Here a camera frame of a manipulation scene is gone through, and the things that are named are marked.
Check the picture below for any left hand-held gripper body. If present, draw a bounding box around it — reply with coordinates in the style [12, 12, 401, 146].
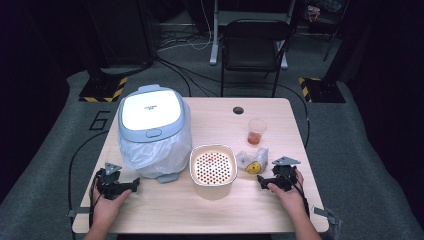
[95, 162, 132, 201]

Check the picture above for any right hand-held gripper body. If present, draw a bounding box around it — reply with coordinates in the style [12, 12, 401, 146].
[271, 156, 301, 193]

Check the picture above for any clear plastic wrapper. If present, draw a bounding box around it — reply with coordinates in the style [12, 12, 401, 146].
[236, 147, 270, 175]

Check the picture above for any white plastic bin bag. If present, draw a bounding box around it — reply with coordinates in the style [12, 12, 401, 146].
[118, 111, 194, 179]

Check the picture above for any orange food residue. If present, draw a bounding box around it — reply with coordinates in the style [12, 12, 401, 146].
[248, 130, 263, 146]

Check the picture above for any clear plastic cup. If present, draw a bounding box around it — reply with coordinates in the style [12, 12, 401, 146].
[247, 118, 268, 146]

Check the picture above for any white perforated strainer basket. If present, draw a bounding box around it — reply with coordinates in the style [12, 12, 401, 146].
[189, 143, 239, 188]

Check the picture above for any white grey pedal trash bin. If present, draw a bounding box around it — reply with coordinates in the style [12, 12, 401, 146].
[116, 83, 194, 184]

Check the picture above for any person's right hand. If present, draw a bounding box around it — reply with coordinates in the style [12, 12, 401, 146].
[267, 169, 309, 218]

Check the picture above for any person's left hand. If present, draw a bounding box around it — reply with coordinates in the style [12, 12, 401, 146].
[92, 189, 133, 229]

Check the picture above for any black folding chair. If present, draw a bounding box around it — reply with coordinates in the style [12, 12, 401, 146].
[219, 19, 293, 98]

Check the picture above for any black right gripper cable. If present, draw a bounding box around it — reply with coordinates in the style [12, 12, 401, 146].
[279, 170, 312, 219]

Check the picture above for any grey table edge bracket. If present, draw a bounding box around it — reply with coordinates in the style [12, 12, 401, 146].
[312, 205, 338, 226]
[66, 206, 92, 218]

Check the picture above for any hazard striped black base plate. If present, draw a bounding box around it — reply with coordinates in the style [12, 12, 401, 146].
[298, 77, 347, 104]
[78, 75, 129, 103]

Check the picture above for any black floor cable bundle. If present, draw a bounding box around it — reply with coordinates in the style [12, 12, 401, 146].
[154, 56, 222, 98]

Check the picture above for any black stand post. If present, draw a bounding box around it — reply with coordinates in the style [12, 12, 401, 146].
[81, 0, 113, 84]
[321, 0, 369, 84]

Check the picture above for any white desk frame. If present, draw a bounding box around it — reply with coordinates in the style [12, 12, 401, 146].
[209, 0, 298, 70]

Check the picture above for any white floor cable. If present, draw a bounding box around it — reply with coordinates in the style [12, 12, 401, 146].
[156, 0, 214, 53]

